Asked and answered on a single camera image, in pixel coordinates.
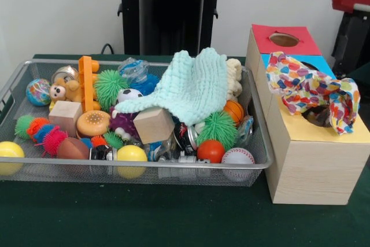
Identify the plain orange ball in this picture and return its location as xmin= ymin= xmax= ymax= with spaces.
xmin=197 ymin=139 xmax=225 ymax=164

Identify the small orange basketball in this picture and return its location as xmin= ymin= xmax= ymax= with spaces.
xmin=224 ymin=100 xmax=246 ymax=126

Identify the plain yellow ball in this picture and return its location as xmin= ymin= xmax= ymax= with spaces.
xmin=0 ymin=141 xmax=26 ymax=158
xmin=116 ymin=145 xmax=148 ymax=163

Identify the silver mesh bin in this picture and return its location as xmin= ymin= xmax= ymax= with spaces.
xmin=0 ymin=58 xmax=274 ymax=187

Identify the wooden box with three holes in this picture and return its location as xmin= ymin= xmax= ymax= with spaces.
xmin=245 ymin=24 xmax=370 ymax=206

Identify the black cable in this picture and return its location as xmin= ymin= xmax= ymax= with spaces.
xmin=101 ymin=43 xmax=123 ymax=55

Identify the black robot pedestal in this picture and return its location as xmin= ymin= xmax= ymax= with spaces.
xmin=111 ymin=0 xmax=234 ymax=57

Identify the dark green side table cloth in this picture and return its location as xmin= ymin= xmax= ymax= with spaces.
xmin=348 ymin=63 xmax=370 ymax=86

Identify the mint green knitted cloth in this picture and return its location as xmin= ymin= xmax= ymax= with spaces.
xmin=115 ymin=47 xmax=229 ymax=126

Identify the toy hamburger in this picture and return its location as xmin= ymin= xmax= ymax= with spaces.
xmin=76 ymin=110 xmax=111 ymax=138

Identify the green spiky rubber ball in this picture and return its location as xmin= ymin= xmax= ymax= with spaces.
xmin=196 ymin=110 xmax=238 ymax=151

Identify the small white baseball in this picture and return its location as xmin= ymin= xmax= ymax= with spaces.
xmin=221 ymin=148 xmax=256 ymax=165

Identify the plain wooden cube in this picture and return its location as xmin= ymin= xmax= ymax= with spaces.
xmin=48 ymin=101 xmax=84 ymax=138
xmin=132 ymin=107 xmax=176 ymax=145

